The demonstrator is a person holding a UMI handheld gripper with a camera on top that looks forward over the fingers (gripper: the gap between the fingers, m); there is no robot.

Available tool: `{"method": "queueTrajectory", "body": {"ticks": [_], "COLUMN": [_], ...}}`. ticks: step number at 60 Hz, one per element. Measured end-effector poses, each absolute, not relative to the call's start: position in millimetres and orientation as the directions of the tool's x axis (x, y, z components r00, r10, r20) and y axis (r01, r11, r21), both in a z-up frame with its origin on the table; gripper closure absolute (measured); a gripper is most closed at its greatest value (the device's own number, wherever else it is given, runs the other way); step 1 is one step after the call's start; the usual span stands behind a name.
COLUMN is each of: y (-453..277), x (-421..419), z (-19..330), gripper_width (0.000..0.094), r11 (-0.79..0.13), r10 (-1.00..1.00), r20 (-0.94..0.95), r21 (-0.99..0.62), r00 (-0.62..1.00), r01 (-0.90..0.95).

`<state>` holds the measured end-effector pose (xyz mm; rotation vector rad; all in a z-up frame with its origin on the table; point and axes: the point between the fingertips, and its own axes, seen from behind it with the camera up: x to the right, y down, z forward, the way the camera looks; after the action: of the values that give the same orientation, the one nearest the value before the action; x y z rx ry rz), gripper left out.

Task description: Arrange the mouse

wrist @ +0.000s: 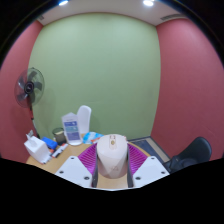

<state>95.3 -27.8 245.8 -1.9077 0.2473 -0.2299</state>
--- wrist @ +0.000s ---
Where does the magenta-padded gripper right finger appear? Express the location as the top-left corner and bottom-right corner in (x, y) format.
(126, 142), (170, 189)

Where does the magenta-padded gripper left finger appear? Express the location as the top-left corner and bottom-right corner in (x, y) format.
(54, 142), (100, 189)

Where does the pale pink computer mouse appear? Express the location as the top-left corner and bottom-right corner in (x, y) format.
(95, 133), (129, 179)

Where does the black and white marker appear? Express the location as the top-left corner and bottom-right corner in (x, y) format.
(54, 143), (69, 156)
(50, 149), (63, 159)

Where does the blue snack packet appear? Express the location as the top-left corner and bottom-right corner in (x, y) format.
(82, 131), (105, 145)

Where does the blue whiteboard eraser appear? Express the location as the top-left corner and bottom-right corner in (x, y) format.
(41, 136), (59, 150)

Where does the black mesh pen cup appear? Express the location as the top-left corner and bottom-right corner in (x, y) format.
(52, 127), (67, 146)

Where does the white tissue box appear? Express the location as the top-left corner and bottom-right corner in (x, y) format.
(23, 130), (52, 165)

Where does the black office chair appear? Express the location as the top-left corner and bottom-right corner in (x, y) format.
(163, 136), (213, 174)

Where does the white plastic chair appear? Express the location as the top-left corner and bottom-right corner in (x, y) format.
(76, 105), (93, 135)

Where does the black standing fan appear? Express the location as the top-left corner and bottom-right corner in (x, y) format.
(13, 67), (46, 139)

